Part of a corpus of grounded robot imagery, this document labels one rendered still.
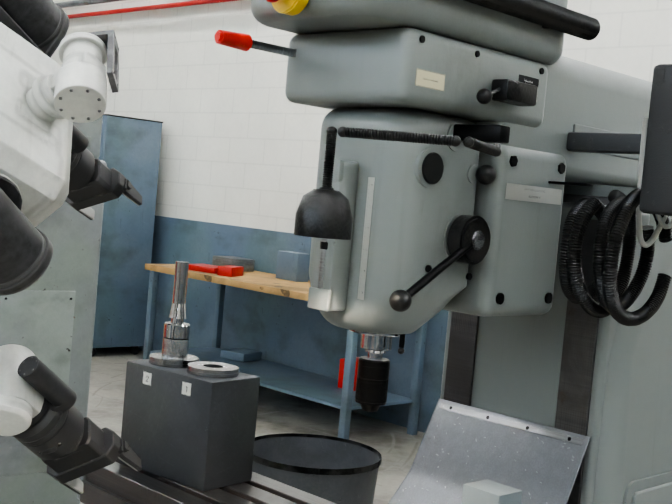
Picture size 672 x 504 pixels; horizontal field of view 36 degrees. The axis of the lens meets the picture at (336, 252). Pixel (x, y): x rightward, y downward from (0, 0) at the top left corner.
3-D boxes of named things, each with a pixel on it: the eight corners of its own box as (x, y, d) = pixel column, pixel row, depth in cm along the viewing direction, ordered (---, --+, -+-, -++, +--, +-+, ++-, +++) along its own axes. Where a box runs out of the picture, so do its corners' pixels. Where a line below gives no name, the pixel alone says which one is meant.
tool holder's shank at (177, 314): (166, 323, 186) (171, 261, 185) (170, 321, 189) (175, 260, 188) (183, 325, 186) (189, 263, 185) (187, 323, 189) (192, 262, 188)
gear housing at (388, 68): (404, 101, 135) (411, 24, 134) (279, 101, 152) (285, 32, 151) (548, 129, 159) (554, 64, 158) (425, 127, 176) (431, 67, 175)
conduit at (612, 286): (608, 329, 147) (623, 183, 146) (513, 313, 158) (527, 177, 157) (669, 326, 160) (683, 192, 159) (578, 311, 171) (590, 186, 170)
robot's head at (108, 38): (50, 71, 133) (110, 64, 133) (54, 28, 138) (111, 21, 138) (63, 107, 138) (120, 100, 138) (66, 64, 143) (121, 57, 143)
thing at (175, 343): (158, 357, 185) (160, 328, 185) (164, 353, 190) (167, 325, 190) (184, 359, 185) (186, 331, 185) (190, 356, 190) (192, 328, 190)
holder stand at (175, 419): (203, 492, 174) (213, 374, 173) (117, 462, 188) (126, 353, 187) (252, 481, 184) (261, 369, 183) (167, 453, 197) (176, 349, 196)
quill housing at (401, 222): (388, 341, 140) (410, 104, 138) (286, 319, 155) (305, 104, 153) (474, 337, 154) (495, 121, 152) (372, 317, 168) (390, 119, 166)
